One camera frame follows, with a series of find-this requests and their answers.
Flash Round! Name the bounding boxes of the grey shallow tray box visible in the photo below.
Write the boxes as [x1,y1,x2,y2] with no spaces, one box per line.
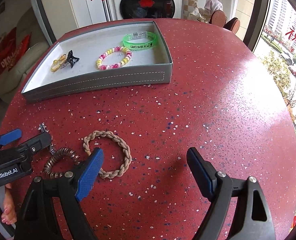
[21,21,173,103]

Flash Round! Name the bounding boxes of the yellow cord bracelet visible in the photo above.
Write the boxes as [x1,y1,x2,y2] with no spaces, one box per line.
[50,54,68,72]

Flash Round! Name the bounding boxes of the ornate silver hair clip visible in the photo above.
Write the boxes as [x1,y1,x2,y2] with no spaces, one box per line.
[38,122,56,155]

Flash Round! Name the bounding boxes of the person's left hand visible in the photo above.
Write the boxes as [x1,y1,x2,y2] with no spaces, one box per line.
[0,184,17,225]

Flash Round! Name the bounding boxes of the brown braided bracelet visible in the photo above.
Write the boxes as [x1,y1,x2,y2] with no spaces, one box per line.
[83,130,132,179]

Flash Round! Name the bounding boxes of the brown spiral hair tie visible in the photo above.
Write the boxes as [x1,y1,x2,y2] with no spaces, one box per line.
[44,147,80,180]

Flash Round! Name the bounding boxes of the pink yellow beaded bracelet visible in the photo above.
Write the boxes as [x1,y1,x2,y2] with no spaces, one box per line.
[96,46,133,71]

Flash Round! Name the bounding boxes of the black hair claw clip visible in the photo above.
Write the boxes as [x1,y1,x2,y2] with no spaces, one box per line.
[64,50,80,69]

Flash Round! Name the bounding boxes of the white washing machine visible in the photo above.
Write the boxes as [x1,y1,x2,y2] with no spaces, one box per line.
[110,0,183,20]

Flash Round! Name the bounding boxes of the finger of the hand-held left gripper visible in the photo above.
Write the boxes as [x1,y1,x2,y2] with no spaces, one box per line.
[0,129,22,147]
[18,132,51,153]

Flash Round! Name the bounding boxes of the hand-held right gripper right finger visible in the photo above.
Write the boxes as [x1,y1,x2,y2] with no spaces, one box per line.
[186,147,277,240]

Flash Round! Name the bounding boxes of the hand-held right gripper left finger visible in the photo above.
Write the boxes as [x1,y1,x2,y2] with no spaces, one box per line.
[14,148,105,240]

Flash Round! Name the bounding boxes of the cream sofa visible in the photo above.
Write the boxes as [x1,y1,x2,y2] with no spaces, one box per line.
[0,7,51,103]

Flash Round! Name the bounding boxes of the green translucent bracelet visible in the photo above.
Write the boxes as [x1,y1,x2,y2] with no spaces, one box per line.
[123,31,159,50]

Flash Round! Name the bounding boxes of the white cloth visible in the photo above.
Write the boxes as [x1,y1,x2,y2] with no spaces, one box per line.
[204,0,223,13]

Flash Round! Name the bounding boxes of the red cushions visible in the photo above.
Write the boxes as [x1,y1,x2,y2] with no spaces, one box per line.
[0,27,31,73]

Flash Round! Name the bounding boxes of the red handled mop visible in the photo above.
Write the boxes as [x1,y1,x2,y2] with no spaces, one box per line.
[91,0,113,22]

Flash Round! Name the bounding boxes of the white tall cabinet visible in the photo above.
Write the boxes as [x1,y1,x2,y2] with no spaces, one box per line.
[65,0,113,28]

